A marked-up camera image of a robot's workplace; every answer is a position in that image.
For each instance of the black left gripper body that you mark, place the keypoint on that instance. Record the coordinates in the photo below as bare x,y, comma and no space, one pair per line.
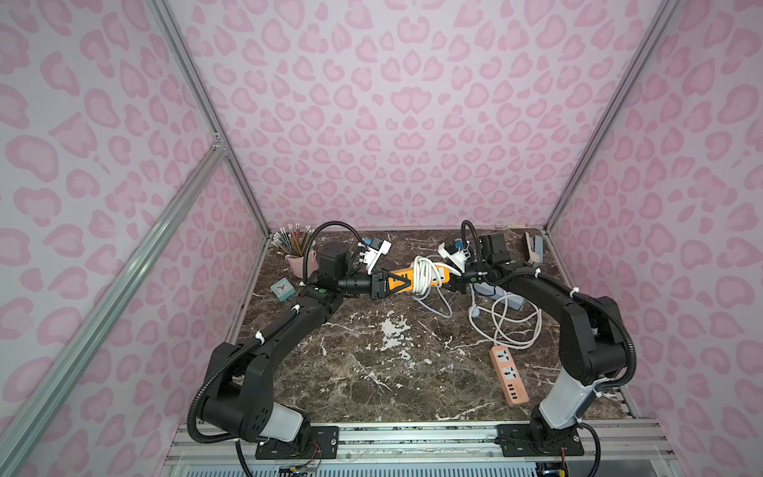
376,283

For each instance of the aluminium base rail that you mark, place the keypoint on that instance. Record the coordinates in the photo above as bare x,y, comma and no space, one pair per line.
616,447

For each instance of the grey stapler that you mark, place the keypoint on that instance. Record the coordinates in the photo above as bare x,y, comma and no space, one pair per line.
534,249

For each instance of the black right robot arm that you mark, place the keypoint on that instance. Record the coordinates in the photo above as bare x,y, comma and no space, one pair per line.
596,351

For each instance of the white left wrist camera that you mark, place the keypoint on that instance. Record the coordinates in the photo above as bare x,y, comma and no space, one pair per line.
372,250

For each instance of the grey-blue power strip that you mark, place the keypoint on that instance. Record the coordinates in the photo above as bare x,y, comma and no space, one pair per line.
511,300

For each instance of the pink pencil cup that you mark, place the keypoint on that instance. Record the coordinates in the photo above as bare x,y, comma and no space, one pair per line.
291,242

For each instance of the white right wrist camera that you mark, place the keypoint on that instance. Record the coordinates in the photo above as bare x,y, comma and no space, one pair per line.
457,253

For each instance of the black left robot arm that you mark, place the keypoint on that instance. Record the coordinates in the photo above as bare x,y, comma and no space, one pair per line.
236,400

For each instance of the pink power strip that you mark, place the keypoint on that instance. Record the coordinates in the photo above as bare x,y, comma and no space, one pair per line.
508,375

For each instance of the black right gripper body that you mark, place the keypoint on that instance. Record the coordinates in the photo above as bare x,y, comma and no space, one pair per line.
467,274

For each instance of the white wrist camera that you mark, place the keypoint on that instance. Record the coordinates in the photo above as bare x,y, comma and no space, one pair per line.
457,253
372,250

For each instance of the yellow power strip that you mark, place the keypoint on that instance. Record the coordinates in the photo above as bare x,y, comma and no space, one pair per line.
425,275

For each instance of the small green desk clock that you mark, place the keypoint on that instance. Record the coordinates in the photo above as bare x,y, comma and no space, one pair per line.
283,289

